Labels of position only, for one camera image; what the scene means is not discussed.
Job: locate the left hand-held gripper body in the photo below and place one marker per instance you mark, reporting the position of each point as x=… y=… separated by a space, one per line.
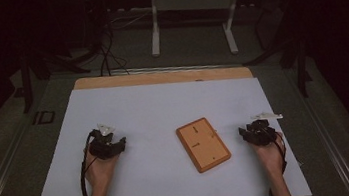
x=101 y=149

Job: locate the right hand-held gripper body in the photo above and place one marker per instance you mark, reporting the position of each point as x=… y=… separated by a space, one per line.
x=261 y=134

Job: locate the orange wooden photo frame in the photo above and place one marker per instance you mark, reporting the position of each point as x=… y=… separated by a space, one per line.
x=204 y=145

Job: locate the person's left hand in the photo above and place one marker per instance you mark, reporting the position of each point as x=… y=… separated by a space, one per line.
x=99 y=172

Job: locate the person's right hand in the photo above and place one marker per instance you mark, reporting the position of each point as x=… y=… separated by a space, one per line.
x=270 y=158

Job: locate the white table sheet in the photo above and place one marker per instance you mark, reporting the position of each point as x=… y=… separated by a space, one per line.
x=150 y=107

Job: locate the black metal stand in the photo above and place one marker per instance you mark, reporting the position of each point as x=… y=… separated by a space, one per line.
x=26 y=82
x=299 y=62

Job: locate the black rectangular floor bracket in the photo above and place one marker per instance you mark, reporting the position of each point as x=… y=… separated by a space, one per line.
x=44 y=117

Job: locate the white metal desk frame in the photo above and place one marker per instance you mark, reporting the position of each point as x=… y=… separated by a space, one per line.
x=191 y=3

